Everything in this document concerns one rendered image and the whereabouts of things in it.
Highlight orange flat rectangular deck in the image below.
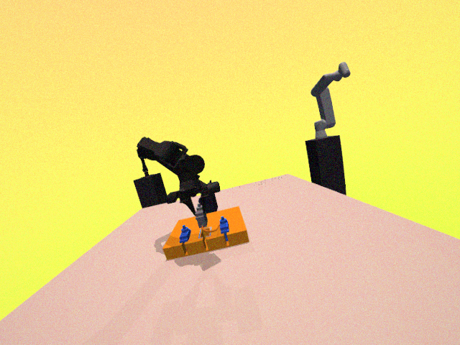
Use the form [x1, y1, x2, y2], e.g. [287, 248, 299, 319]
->
[162, 207, 249, 260]

